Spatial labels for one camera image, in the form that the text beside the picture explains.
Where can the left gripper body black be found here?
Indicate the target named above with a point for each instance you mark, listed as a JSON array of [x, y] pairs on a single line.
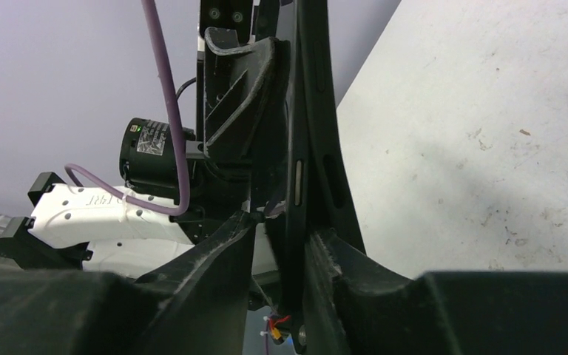
[[255, 184]]

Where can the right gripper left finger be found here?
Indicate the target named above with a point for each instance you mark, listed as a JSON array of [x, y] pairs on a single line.
[[196, 304]]

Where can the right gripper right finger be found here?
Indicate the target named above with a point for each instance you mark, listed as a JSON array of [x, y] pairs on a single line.
[[353, 305]]

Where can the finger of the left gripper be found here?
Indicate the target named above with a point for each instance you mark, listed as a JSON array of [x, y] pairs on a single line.
[[242, 84]]

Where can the black phone case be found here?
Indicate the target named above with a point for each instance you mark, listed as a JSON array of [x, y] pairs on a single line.
[[335, 203]]

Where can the black phone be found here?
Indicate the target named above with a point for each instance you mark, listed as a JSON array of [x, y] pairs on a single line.
[[292, 223]]

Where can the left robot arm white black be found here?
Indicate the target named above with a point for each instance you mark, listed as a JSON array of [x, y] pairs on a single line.
[[176, 195]]

